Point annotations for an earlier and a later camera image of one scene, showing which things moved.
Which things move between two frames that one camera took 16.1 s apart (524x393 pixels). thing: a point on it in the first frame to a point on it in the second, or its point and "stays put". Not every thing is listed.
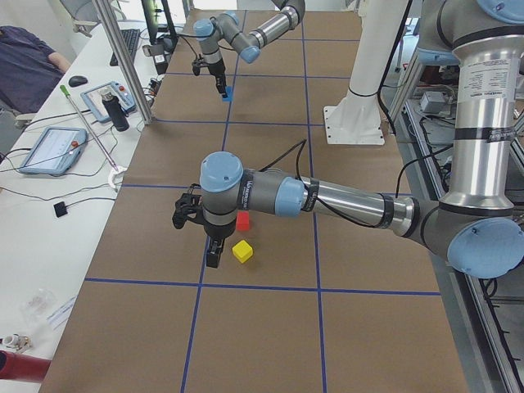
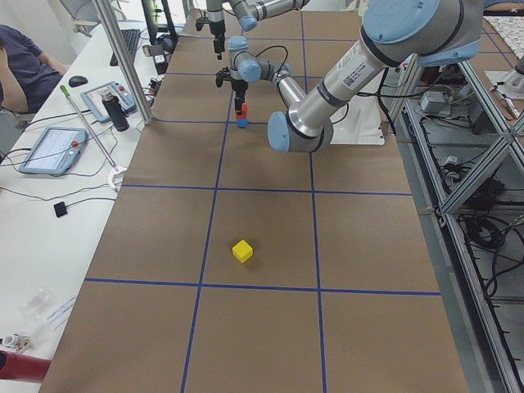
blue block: x=229 y=91 to x=242 y=123
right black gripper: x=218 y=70 to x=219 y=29
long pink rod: x=65 y=92 stays put
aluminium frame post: x=125 y=60 stays put
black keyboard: x=132 y=37 stays put
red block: x=242 y=221 to x=245 y=112
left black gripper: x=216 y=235 to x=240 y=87
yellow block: x=242 y=251 stays put
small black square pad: x=60 y=209 stays put
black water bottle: x=116 y=112 stays put
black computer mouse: x=77 y=80 stays put
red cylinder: x=22 y=368 stays put
